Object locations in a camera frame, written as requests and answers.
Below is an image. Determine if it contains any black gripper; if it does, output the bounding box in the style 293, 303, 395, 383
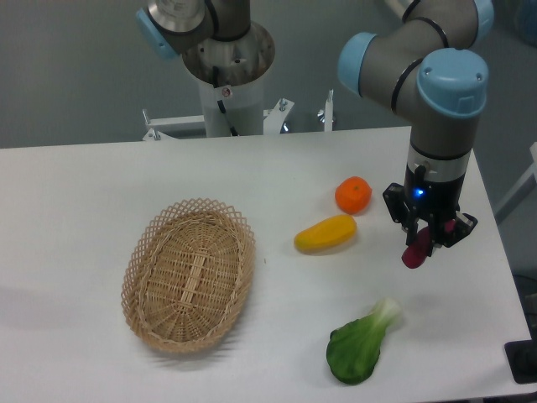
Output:
383, 144, 477, 257

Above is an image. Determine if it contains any purple-red sweet potato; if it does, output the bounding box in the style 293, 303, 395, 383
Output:
401, 228, 430, 269

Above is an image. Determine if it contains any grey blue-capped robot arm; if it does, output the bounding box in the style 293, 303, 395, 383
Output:
136, 1, 494, 257

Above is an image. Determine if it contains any orange tangerine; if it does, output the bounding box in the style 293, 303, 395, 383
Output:
335, 176, 373, 215

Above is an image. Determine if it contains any yellow mango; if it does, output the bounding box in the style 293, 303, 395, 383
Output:
294, 214, 357, 253

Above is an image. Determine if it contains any green bok choy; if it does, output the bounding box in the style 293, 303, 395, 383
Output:
326, 298, 402, 385

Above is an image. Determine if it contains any black device at table edge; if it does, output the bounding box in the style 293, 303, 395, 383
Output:
504, 340, 536, 385

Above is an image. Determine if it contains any oval wicker basket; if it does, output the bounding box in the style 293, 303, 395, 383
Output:
121, 198, 255, 353

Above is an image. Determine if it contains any white frame at right edge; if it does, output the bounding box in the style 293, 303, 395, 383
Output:
493, 143, 536, 224

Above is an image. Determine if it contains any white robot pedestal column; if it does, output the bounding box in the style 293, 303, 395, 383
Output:
182, 22, 275, 112

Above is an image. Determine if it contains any black cable on pedestal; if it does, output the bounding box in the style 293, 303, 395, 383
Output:
211, 65, 240, 138

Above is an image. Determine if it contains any white metal base frame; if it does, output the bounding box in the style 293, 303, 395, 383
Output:
141, 89, 336, 142

